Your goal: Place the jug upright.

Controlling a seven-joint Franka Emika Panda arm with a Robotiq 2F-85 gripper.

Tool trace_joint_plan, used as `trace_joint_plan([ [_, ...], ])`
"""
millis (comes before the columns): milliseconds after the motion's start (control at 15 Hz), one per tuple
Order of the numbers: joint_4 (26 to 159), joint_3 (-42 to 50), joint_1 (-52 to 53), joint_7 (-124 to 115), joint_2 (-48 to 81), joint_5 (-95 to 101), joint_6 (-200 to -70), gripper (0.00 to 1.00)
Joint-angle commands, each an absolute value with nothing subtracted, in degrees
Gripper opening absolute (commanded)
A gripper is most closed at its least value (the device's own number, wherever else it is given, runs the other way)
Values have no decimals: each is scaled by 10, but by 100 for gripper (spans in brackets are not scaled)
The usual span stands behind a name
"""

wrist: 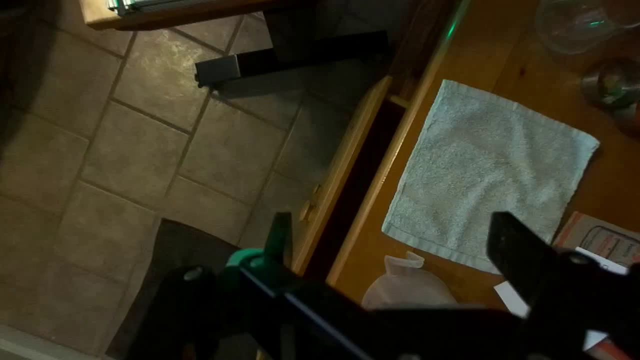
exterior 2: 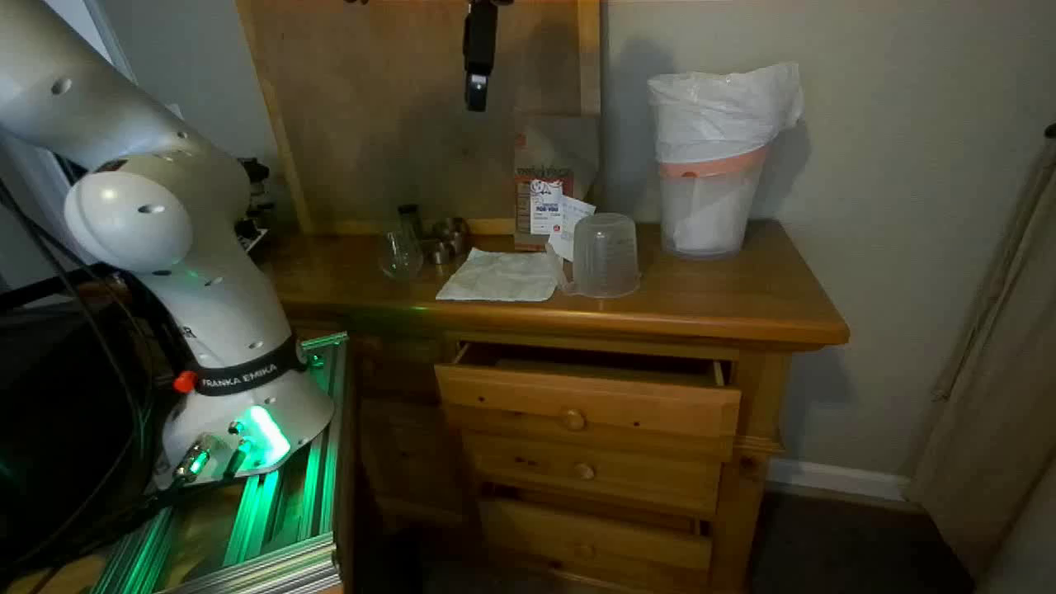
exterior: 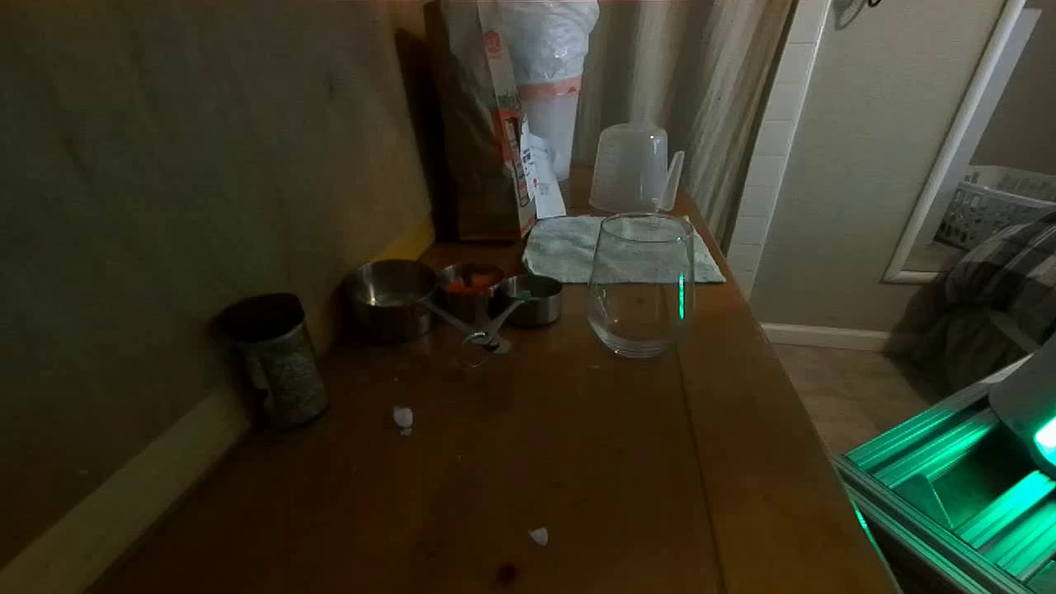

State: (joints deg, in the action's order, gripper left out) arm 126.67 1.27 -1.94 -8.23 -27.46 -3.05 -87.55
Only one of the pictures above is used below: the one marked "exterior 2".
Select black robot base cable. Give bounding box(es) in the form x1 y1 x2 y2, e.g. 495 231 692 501
0 177 153 373

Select beige door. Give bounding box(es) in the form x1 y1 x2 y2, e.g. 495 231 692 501
903 120 1056 581

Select large metal measuring cup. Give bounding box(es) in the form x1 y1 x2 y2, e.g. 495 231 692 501
425 213 474 278

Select aluminium profile robot stand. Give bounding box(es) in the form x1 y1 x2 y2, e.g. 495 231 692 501
92 328 357 594

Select wooden shelf furniture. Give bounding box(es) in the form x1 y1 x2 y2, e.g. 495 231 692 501
432 341 747 441

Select closed wooden drawer with knob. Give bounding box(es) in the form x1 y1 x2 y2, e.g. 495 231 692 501
460 427 730 515
474 490 721 586

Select bin with white bag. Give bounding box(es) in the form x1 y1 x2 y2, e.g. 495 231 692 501
643 59 806 261

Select white box with red print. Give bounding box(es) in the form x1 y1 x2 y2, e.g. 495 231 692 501
526 169 579 242

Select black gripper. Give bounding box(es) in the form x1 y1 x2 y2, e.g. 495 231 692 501
460 0 506 115

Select upright wooden board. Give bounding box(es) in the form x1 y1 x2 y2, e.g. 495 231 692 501
235 0 606 242

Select translucent plastic measuring jug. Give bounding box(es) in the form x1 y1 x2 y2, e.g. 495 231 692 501
570 212 643 298

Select wooden dresser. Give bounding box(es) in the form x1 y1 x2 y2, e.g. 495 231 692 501
259 217 852 594

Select pale folded towel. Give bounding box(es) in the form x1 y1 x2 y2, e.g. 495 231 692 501
432 245 568 308

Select clear stemless glass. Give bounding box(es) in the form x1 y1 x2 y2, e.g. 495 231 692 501
378 201 429 284

